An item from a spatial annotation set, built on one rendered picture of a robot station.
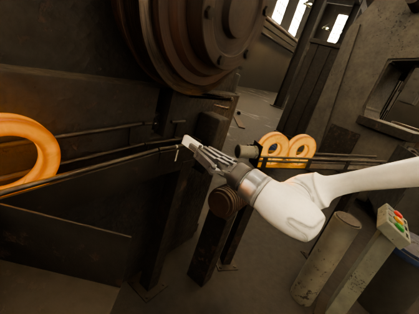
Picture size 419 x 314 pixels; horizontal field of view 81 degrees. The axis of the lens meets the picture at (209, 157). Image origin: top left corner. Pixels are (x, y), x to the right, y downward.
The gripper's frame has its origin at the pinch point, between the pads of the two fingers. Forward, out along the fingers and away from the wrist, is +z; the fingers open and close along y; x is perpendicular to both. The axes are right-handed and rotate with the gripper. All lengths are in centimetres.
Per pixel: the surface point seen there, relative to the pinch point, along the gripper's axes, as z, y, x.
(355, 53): 19, 274, 72
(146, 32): 7.3, -20.0, 25.8
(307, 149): -21, 63, 1
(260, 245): -23, 80, -73
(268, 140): -7.5, 43.4, 0.7
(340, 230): -51, 58, -23
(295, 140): -15, 55, 4
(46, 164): 6.9, -37.1, -3.9
